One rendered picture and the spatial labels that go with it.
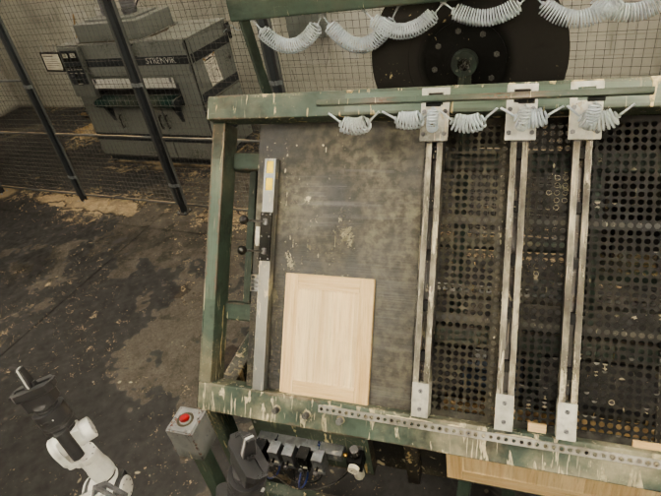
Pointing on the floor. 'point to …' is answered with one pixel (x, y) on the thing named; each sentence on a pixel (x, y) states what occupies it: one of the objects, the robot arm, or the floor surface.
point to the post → (210, 471)
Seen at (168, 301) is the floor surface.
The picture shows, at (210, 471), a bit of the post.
